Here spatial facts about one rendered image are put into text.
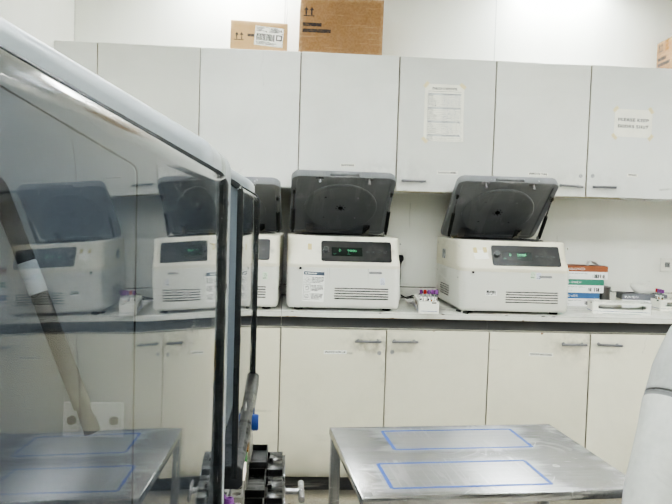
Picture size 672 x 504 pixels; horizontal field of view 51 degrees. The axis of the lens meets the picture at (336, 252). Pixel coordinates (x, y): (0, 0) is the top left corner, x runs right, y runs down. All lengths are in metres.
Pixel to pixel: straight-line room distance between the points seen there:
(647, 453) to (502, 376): 2.68
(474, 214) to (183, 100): 1.65
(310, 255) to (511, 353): 1.11
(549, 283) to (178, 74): 2.14
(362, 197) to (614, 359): 1.51
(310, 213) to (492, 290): 1.04
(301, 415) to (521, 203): 1.60
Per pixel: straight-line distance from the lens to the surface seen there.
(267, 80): 3.72
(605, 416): 3.86
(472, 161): 3.80
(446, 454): 1.71
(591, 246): 4.38
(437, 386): 3.55
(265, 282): 3.38
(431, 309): 3.43
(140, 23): 4.21
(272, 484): 1.50
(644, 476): 0.97
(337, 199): 3.70
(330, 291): 3.40
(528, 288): 3.60
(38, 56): 0.81
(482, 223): 3.97
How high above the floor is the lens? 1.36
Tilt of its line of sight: 3 degrees down
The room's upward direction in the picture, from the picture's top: 2 degrees clockwise
